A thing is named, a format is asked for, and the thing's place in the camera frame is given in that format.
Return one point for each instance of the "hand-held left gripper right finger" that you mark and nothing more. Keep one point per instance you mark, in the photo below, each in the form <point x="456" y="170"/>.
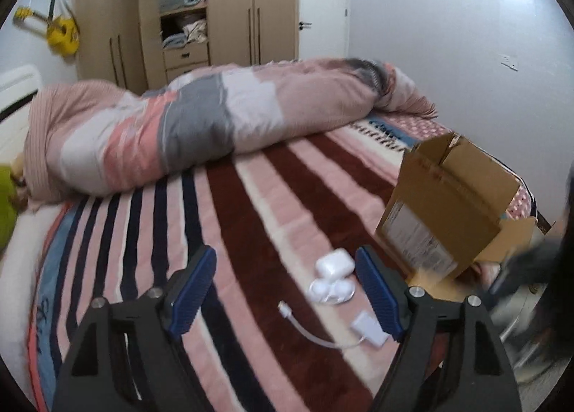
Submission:
<point x="379" y="297"/>

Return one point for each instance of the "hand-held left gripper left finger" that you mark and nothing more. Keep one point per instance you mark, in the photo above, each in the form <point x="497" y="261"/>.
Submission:
<point x="195" y="293"/>

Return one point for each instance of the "brown cardboard box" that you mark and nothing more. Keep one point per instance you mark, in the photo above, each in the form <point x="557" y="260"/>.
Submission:
<point x="448" y="206"/>

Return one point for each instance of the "striped pink and brown blanket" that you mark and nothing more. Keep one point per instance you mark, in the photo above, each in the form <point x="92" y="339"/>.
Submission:
<point x="278" y="223"/>

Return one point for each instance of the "pink and grey patchwork duvet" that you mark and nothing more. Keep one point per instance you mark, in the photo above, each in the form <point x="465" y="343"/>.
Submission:
<point x="202" y="120"/>

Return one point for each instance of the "green plush toy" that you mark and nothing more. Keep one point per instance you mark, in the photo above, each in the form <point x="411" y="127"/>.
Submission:
<point x="6" y="206"/>

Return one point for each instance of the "wooden wardrobe drawer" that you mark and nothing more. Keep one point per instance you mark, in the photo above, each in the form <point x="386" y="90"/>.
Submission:
<point x="186" y="55"/>

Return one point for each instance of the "white bed headboard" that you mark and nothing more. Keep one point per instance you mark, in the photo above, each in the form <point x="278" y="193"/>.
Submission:
<point x="15" y="102"/>

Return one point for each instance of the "beige crumpled clothes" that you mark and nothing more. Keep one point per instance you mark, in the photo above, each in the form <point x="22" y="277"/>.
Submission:
<point x="188" y="31"/>

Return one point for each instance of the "wooden wardrobe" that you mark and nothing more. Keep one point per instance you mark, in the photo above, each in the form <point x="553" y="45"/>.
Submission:
<point x="228" y="13"/>

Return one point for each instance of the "yellow ukulele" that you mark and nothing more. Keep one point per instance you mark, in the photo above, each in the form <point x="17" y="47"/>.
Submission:
<point x="62" y="35"/>

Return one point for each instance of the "grey folded clothes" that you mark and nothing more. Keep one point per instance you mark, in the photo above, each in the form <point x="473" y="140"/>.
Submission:
<point x="179" y="0"/>

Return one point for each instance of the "white door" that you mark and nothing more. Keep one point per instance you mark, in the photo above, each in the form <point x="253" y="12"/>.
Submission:
<point x="323" y="8"/>

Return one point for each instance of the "white wall socket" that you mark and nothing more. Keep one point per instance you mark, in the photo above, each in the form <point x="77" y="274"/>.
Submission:
<point x="509" y="62"/>

